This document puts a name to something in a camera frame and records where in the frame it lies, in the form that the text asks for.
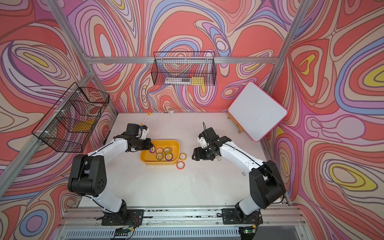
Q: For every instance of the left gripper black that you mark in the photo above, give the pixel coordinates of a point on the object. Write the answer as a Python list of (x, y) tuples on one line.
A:
[(147, 146)]

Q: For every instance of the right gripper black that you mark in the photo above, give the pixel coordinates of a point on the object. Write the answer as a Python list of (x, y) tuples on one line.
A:
[(199, 155)]

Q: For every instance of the red tape roll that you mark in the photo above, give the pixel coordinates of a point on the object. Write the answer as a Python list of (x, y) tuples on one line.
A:
[(159, 150), (180, 165)]

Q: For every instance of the yellow plastic storage box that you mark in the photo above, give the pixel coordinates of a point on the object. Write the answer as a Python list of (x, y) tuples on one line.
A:
[(150, 159)]

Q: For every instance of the yellow-green tape roll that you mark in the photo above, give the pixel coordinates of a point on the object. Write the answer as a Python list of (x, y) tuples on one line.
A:
[(160, 157), (167, 150)]

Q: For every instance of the orange tape roll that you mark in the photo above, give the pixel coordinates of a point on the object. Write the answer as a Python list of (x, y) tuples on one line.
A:
[(182, 156)]

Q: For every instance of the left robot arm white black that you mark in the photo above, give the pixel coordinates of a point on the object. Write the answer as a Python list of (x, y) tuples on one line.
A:
[(88, 177)]

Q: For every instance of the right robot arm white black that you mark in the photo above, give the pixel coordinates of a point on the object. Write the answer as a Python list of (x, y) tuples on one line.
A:
[(265, 182)]

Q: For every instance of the white yellow marker pen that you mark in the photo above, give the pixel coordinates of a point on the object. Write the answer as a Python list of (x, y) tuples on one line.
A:
[(146, 118)]

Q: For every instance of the wooden easel stand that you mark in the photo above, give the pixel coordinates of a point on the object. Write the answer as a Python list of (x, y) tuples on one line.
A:
[(240, 129)]

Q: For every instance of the yellow item in left basket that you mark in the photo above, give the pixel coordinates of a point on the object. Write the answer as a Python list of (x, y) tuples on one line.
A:
[(83, 126)]

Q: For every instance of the yellow block in back basket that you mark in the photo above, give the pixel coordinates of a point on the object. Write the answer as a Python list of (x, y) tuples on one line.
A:
[(197, 81)]

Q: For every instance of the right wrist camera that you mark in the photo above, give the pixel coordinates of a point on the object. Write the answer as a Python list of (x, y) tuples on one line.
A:
[(207, 136)]

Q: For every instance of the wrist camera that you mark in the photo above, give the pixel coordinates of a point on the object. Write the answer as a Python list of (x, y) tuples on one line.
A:
[(137, 131), (207, 136)]

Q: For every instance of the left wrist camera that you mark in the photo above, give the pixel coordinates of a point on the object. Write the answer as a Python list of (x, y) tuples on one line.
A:
[(137, 131)]

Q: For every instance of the white board pink frame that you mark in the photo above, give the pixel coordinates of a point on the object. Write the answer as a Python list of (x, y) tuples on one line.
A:
[(256, 112)]

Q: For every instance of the black wire basket left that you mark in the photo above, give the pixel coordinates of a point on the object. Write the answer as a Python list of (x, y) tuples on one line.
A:
[(76, 104)]

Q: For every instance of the black wire basket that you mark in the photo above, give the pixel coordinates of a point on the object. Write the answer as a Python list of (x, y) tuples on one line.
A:
[(76, 104), (177, 67)]

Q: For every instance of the black wire basket back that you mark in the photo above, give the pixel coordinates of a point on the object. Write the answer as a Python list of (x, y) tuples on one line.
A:
[(177, 67)]

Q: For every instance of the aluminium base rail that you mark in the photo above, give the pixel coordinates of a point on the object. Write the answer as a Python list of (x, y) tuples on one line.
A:
[(278, 222)]

